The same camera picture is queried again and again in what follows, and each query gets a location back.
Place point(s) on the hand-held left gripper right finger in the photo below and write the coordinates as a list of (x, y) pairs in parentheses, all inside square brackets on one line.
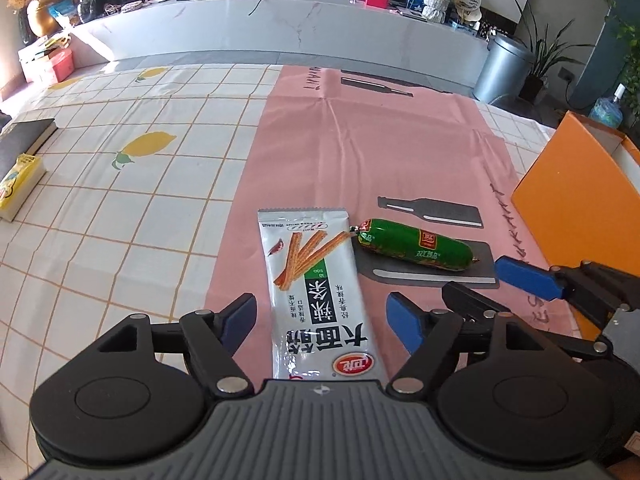
[(405, 322)]

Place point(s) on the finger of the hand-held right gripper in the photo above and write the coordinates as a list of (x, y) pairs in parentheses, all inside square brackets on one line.
[(470, 297), (527, 277)]

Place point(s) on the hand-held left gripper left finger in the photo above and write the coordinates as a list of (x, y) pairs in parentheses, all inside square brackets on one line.
[(240, 317)]

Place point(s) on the green sausage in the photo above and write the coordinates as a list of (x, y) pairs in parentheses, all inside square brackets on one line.
[(420, 245)]

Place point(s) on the white snack packet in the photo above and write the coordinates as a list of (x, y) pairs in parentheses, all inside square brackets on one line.
[(320, 300)]

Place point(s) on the orange cardboard box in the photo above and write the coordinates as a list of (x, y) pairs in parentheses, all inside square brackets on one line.
[(565, 195)]

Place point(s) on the pink printed mat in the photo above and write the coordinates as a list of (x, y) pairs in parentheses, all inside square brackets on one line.
[(375, 160)]

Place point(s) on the blue water bottle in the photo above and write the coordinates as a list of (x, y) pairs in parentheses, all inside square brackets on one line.
[(607, 112)]

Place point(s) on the long-leaf plant in black pot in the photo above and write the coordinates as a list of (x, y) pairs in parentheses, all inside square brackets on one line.
[(531, 87)]

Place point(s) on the silver trash can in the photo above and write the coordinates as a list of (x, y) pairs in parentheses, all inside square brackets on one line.
[(502, 70)]

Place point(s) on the green pothos plant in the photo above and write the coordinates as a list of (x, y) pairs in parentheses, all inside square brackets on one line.
[(631, 67)]

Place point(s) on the yellow printed box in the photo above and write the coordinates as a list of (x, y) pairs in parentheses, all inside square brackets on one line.
[(20, 185)]

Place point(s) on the black notebook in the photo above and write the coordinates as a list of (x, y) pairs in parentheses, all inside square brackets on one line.
[(25, 140)]

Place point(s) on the white marble console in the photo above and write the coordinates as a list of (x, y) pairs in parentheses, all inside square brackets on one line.
[(250, 25)]

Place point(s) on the pink storage box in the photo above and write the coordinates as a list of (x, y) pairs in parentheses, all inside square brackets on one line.
[(57, 65)]

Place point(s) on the blue packet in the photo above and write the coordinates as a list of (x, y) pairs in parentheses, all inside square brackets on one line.
[(61, 11)]

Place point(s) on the gold vase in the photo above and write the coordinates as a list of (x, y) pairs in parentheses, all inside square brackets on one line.
[(42, 17)]

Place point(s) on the wall socket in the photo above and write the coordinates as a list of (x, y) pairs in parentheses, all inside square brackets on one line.
[(566, 73)]

